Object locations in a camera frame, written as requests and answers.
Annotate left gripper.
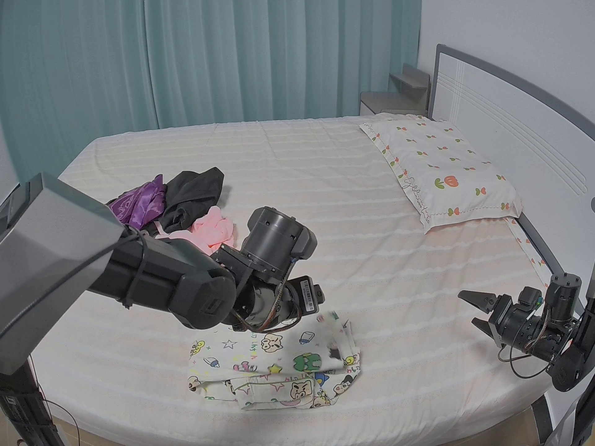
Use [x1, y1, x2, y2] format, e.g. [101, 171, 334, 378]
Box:
[278, 276, 322, 332]

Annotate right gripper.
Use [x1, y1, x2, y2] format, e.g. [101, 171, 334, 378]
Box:
[458, 289, 536, 352]

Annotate white printed pyjama top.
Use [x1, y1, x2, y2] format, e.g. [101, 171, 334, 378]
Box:
[187, 311, 362, 410]

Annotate bed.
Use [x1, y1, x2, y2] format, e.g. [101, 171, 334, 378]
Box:
[0, 44, 595, 428]

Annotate pink garment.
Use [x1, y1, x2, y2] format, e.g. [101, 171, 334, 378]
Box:
[156, 206, 235, 256]

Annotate black garment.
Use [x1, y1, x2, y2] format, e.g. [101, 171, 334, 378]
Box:
[158, 167, 225, 238]

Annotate white printed pillow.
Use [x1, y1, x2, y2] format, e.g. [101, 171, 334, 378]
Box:
[359, 113, 523, 235]

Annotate purple garment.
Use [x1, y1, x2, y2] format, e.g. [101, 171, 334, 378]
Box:
[106, 174, 167, 229]

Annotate grey bedside table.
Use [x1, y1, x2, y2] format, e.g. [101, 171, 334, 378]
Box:
[360, 63, 430, 115]

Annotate blue-green curtain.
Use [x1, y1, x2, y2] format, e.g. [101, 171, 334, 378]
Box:
[0, 0, 423, 194]

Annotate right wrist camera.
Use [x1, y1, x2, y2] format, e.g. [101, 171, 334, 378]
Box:
[520, 286, 544, 311]

